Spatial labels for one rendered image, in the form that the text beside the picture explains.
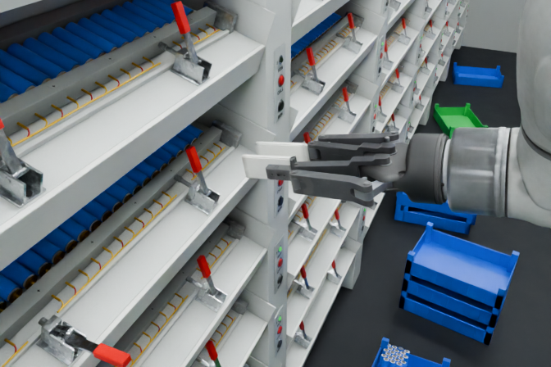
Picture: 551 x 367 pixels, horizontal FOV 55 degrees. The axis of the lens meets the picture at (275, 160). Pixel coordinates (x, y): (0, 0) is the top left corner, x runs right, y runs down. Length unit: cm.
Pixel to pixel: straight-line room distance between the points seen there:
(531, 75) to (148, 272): 45
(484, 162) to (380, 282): 149
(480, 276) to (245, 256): 108
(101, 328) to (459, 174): 40
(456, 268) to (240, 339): 99
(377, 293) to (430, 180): 142
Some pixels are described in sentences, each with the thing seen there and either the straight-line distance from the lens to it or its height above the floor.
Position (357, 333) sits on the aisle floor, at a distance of 182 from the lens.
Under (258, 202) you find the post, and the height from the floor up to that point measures 83.
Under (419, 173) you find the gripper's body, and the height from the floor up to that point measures 108.
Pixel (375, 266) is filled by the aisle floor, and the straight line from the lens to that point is 206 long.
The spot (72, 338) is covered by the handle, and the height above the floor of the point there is 95.
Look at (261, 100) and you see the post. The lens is 81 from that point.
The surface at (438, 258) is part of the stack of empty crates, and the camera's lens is 189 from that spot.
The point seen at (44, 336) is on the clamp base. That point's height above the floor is 95.
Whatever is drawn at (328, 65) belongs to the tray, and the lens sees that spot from 120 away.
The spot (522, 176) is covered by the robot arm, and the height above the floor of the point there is 110.
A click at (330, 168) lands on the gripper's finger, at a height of 106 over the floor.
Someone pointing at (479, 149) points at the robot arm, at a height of 111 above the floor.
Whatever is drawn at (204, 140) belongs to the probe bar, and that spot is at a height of 98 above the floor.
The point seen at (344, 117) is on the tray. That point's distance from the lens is 138.
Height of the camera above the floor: 136
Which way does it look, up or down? 31 degrees down
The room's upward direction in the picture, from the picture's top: straight up
